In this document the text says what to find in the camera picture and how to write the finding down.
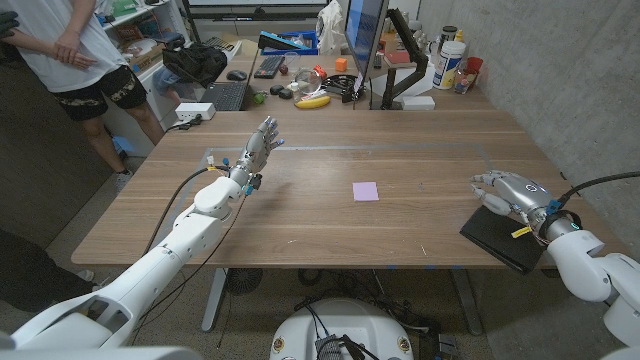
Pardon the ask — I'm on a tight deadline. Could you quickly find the white flat box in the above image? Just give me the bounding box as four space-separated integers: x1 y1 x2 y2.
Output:
401 94 437 111

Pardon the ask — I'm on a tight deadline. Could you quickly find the person in white shirt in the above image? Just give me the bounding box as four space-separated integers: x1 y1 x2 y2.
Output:
0 0 166 176

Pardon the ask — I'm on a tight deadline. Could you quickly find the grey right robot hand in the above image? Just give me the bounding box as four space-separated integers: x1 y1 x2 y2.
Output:
469 170 561 224

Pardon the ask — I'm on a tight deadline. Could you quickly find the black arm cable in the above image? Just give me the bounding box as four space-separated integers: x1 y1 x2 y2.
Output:
555 171 640 207
142 167 230 259

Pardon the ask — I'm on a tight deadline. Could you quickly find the yellow banana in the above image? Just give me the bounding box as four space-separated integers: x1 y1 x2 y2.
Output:
294 95 332 110

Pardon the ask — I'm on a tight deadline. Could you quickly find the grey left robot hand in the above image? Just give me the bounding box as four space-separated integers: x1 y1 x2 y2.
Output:
229 116 286 188

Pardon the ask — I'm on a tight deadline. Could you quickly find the person in dark trousers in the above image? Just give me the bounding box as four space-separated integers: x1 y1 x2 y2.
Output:
0 224 124 321

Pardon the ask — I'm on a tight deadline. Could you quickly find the black bag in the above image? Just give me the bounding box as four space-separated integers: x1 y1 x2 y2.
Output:
161 43 229 89

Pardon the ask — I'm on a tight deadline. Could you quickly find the black computer monitor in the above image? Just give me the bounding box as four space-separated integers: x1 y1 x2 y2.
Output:
343 0 390 84

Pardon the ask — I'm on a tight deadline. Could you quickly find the white robot torso base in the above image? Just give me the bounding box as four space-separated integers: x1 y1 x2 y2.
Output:
269 298 415 360

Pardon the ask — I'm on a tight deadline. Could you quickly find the black keyboard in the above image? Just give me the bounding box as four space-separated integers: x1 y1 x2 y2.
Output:
253 54 286 80

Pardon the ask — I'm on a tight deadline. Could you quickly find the red cup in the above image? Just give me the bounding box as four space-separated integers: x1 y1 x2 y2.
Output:
464 56 485 84

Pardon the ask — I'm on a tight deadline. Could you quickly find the clear jar with coloured pieces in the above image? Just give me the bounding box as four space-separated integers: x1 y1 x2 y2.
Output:
453 67 476 95

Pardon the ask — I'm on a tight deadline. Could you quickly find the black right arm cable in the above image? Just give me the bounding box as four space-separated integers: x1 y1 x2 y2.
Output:
555 171 640 207

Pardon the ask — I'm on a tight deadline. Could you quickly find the white power strip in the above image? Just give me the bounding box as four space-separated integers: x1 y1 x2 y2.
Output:
174 102 217 122

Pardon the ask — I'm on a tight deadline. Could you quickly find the clear glass bowl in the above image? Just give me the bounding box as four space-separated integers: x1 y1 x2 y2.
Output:
293 68 323 96

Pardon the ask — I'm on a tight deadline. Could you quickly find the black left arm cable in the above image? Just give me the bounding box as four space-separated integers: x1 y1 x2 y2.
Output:
142 167 230 259

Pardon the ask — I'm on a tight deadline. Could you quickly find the person with grey glove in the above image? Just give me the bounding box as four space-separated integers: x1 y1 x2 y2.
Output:
0 9 22 39

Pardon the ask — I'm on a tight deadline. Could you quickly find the white plastic bag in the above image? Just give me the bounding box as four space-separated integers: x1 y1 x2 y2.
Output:
316 0 349 55

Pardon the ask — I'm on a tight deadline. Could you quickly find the white wipes canister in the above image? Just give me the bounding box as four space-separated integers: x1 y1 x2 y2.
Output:
432 40 467 91

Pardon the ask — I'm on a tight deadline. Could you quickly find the white shelf unit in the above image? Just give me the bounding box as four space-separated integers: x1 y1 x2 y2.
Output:
102 0 191 151

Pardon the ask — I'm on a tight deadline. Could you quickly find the blue plastic crate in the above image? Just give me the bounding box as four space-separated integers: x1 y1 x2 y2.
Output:
259 30 320 56

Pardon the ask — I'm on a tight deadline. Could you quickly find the black photo album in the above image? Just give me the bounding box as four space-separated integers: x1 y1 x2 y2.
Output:
459 205 549 275

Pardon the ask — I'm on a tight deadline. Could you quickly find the black coiled holder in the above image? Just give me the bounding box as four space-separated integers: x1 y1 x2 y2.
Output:
322 73 365 104

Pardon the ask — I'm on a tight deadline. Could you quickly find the grey table leg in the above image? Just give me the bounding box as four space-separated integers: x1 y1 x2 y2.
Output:
201 268 229 332
449 269 484 336

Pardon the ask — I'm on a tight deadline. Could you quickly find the purple sticky note pad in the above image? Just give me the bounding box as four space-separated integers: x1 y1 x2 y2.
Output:
352 181 380 203

